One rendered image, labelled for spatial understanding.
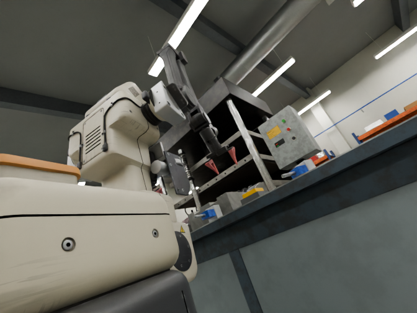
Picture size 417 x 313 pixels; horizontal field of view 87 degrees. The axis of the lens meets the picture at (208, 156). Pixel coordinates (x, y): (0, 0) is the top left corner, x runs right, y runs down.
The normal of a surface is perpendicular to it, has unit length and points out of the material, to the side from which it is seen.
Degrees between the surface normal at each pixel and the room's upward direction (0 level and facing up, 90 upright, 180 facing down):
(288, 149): 90
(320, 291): 90
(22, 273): 90
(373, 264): 90
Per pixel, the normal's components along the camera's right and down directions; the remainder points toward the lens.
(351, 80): -0.70, -0.05
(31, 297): 0.89, -0.03
